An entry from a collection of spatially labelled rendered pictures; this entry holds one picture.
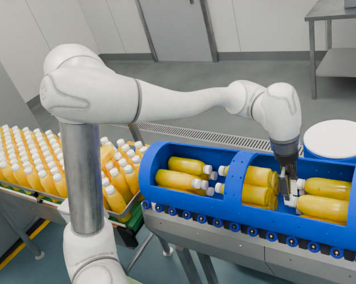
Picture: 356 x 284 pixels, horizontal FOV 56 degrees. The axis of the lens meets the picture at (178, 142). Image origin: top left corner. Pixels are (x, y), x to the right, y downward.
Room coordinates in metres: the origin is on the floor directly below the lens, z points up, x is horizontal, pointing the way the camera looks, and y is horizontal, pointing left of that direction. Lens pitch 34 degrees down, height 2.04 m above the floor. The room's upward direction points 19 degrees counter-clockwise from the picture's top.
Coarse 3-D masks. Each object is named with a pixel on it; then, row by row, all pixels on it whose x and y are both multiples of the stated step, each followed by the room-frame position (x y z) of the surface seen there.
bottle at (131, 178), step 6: (132, 168) 1.33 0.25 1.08; (126, 174) 1.31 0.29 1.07; (132, 174) 1.30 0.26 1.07; (138, 174) 1.32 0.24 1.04; (126, 180) 1.30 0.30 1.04; (132, 180) 1.29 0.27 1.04; (138, 180) 1.30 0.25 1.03; (132, 186) 1.29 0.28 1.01; (138, 186) 1.29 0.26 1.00; (132, 192) 1.30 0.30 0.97; (144, 198) 1.29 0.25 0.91
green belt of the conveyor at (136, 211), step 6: (0, 186) 1.86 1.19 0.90; (24, 192) 1.70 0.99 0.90; (42, 198) 1.58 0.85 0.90; (48, 198) 1.56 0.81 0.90; (60, 204) 1.48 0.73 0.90; (126, 204) 1.30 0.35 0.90; (138, 204) 1.27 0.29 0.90; (132, 210) 1.24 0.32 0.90; (138, 210) 1.23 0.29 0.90; (132, 216) 1.20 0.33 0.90; (138, 216) 1.19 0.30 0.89; (120, 222) 1.19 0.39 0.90; (126, 222) 1.18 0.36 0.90; (132, 222) 1.17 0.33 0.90; (138, 222) 1.17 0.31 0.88; (132, 228) 1.14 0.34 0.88
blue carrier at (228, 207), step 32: (160, 160) 1.25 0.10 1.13; (224, 160) 1.15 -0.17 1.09; (256, 160) 1.05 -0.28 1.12; (320, 160) 0.85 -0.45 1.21; (160, 192) 1.05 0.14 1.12; (224, 192) 0.88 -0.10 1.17; (352, 192) 0.66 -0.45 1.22; (256, 224) 0.79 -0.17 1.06; (288, 224) 0.71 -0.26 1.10; (320, 224) 0.65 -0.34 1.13; (352, 224) 0.60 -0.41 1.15
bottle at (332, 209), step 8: (296, 200) 0.78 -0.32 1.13; (304, 200) 0.75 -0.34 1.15; (312, 200) 0.74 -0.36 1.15; (320, 200) 0.73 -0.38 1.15; (328, 200) 0.72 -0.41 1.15; (336, 200) 0.71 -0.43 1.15; (304, 208) 0.73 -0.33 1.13; (312, 208) 0.72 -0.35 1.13; (320, 208) 0.71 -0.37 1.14; (328, 208) 0.69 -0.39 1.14; (336, 208) 0.68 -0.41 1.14; (344, 208) 0.67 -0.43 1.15; (320, 216) 0.70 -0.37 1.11; (328, 216) 0.68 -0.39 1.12; (336, 216) 0.67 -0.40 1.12; (344, 216) 0.66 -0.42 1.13
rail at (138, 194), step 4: (140, 192) 1.27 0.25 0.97; (136, 196) 1.25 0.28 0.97; (140, 196) 1.26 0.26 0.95; (132, 200) 1.22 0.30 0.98; (136, 200) 1.24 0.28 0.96; (128, 204) 1.20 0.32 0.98; (132, 204) 1.22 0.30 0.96; (124, 208) 1.18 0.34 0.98; (128, 208) 1.19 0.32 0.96; (124, 212) 1.17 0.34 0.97; (124, 216) 1.16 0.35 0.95
